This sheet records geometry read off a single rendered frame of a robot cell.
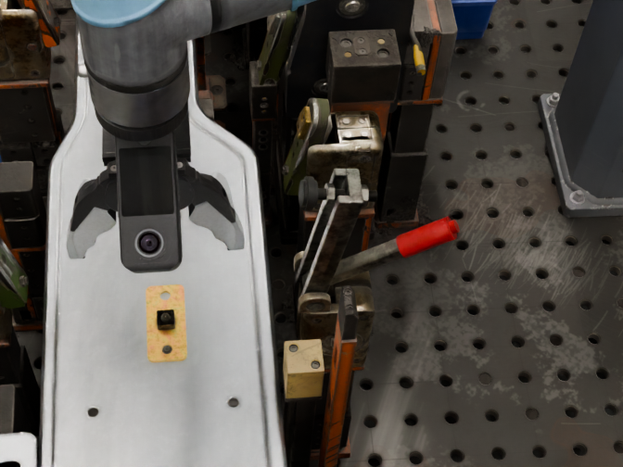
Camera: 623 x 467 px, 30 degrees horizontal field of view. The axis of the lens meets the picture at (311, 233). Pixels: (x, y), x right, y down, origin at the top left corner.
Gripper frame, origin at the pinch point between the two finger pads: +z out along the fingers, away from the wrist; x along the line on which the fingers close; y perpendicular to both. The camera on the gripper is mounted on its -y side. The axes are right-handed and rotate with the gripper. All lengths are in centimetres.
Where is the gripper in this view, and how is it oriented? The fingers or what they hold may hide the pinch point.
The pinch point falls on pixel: (158, 260)
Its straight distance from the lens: 104.3
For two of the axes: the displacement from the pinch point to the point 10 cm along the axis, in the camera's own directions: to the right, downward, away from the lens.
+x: -9.9, 0.6, -0.9
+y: -1.0, -8.3, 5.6
